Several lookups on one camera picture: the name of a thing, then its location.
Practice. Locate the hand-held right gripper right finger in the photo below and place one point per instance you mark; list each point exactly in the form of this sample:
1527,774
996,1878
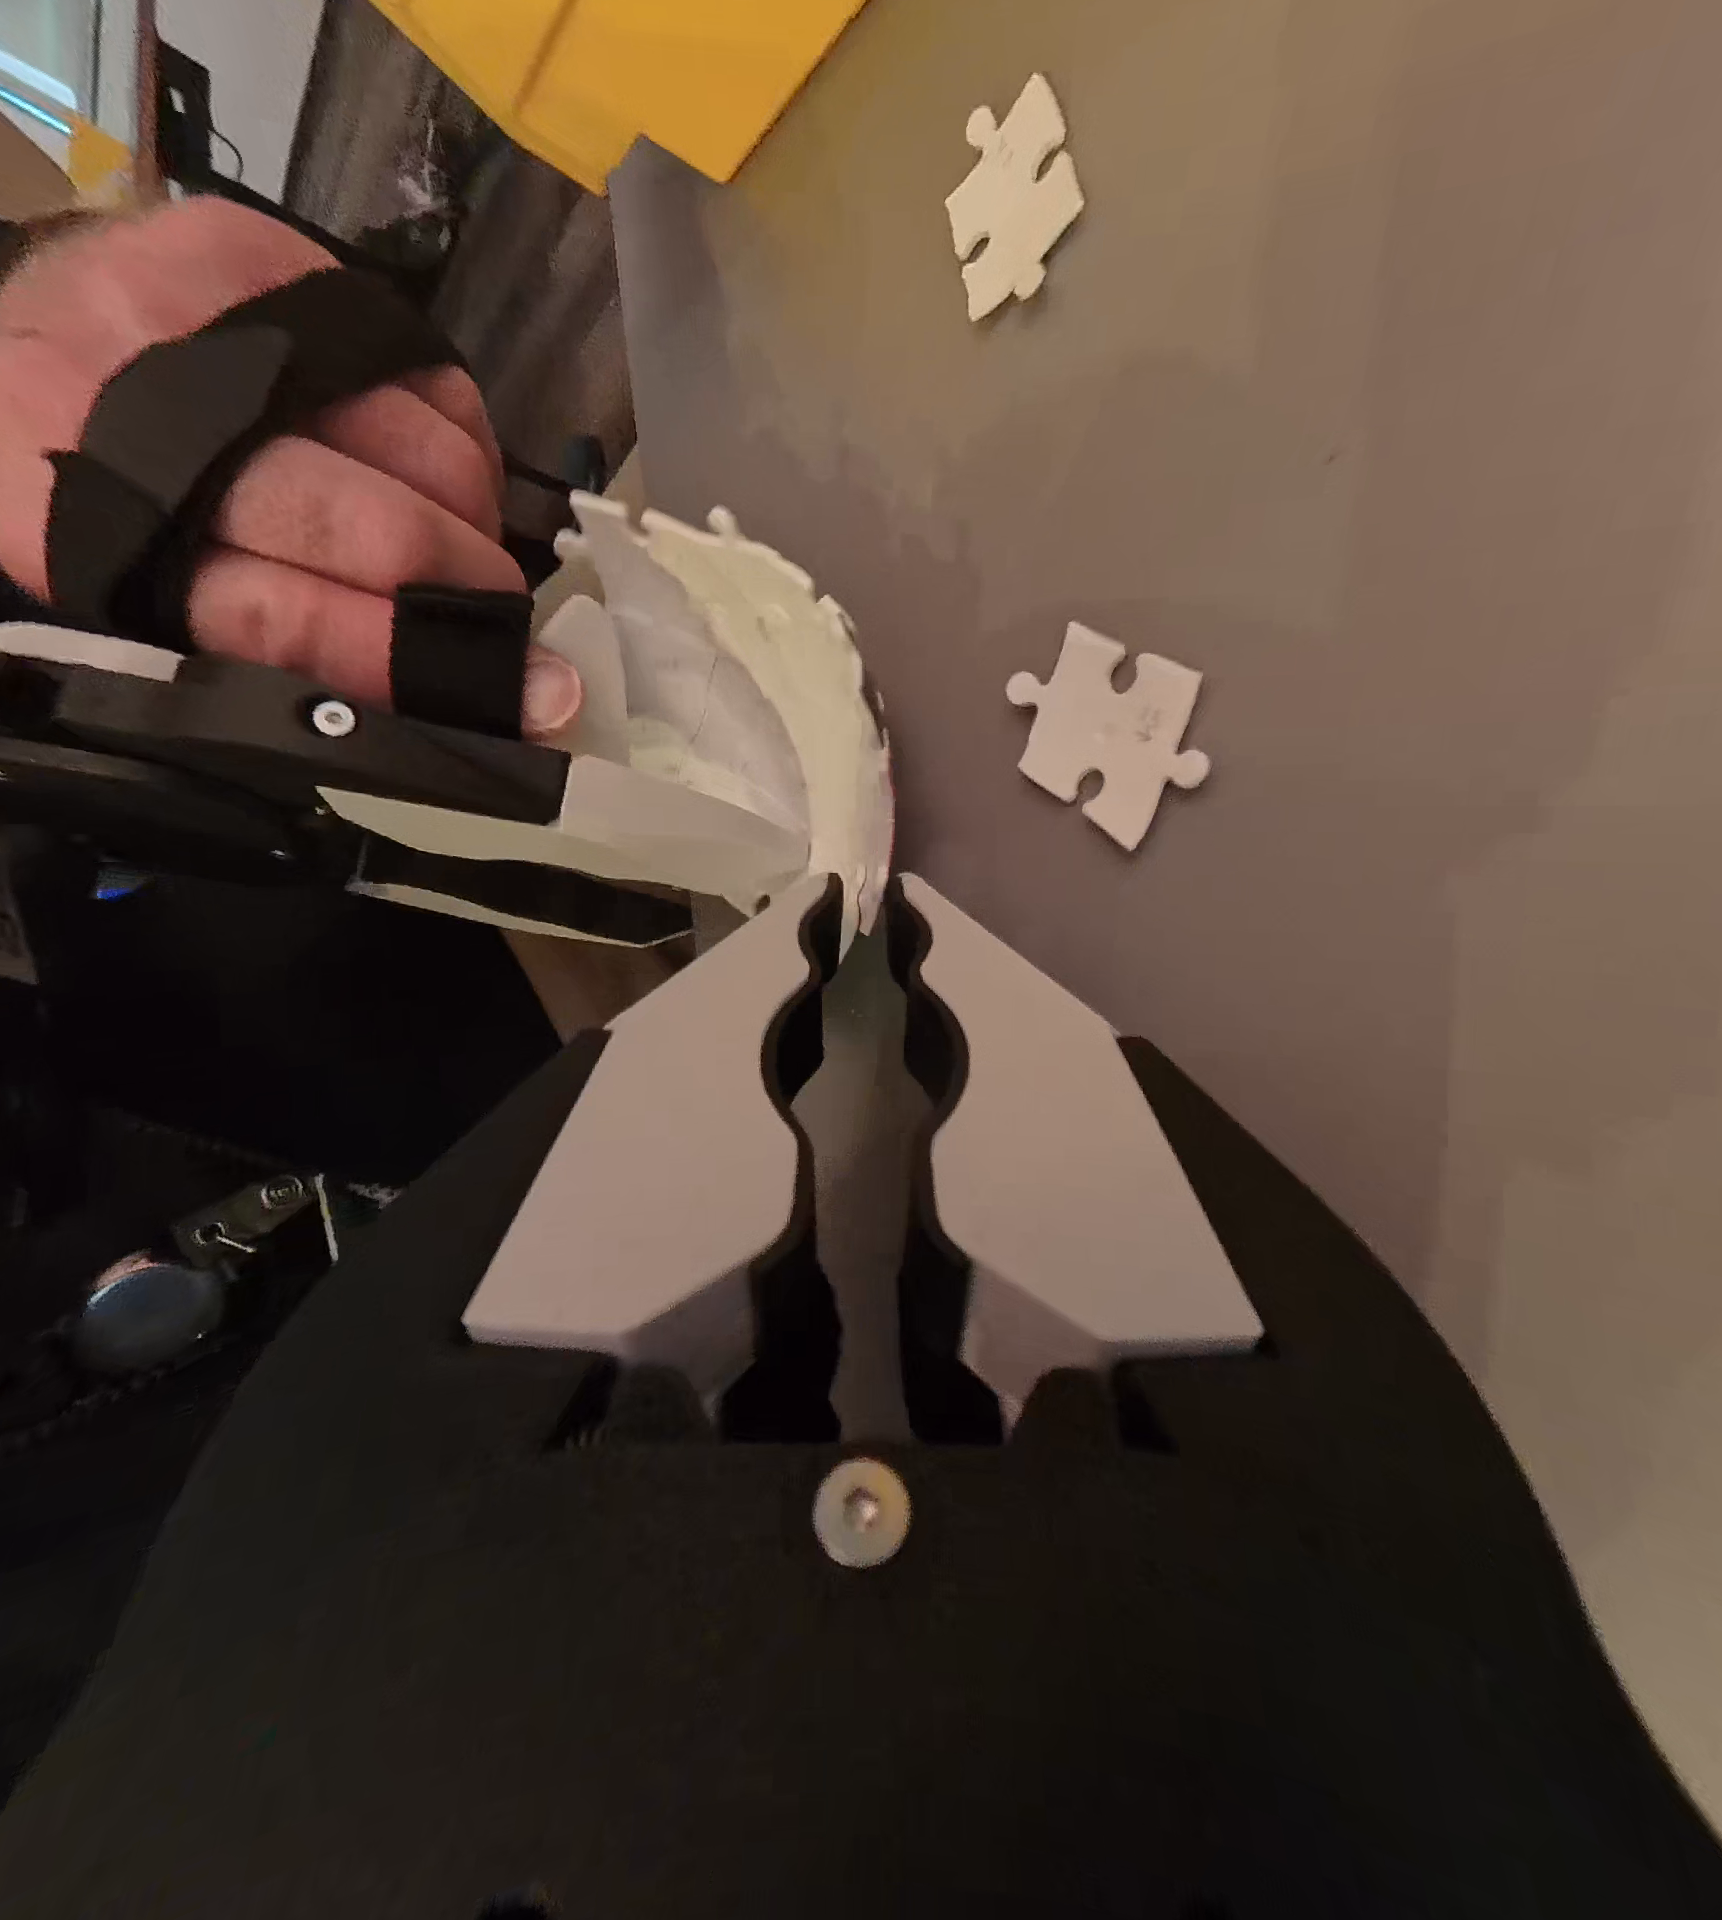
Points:
1070,1185

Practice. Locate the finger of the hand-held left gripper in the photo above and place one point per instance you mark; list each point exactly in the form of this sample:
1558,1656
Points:
681,833
531,884

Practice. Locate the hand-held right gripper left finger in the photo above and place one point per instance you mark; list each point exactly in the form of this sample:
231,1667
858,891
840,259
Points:
651,1171

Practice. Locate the white puzzle ball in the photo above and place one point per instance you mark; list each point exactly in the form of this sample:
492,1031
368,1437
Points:
801,660

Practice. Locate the white puzzle piece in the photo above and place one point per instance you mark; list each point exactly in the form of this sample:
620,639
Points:
1108,735
1018,194

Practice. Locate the person's left hand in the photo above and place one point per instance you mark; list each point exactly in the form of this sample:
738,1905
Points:
337,494

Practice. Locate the round metal disc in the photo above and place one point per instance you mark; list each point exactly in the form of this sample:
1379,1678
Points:
152,1316

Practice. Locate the brown cardboard box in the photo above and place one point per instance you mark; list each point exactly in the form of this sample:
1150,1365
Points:
6,150

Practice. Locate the yellow cardboard box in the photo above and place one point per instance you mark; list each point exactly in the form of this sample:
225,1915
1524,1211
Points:
620,75

